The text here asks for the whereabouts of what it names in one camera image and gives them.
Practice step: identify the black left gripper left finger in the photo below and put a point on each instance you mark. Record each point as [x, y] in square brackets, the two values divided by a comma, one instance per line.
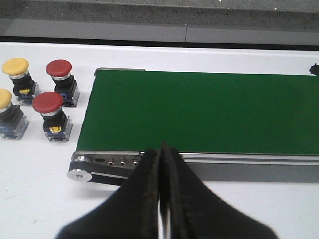
[130, 213]

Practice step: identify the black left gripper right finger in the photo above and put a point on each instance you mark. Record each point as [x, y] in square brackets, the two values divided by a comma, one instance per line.
[192, 211]

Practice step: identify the green conveyor belt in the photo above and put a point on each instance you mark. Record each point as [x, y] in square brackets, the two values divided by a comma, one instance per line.
[202, 112]

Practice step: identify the red mushroom push button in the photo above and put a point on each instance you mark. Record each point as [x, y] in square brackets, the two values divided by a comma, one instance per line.
[65, 83]
[57, 125]

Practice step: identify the yellow mushroom push button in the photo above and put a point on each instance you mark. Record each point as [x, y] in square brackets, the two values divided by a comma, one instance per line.
[13, 121]
[25, 88]

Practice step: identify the black object beside conveyor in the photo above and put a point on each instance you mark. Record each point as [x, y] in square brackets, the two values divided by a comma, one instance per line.
[314, 69]

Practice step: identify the grey stone counter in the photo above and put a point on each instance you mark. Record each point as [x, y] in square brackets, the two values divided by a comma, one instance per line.
[288, 22]

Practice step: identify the aluminium conveyor frame rail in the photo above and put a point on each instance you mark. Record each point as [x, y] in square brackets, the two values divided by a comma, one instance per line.
[113, 167]

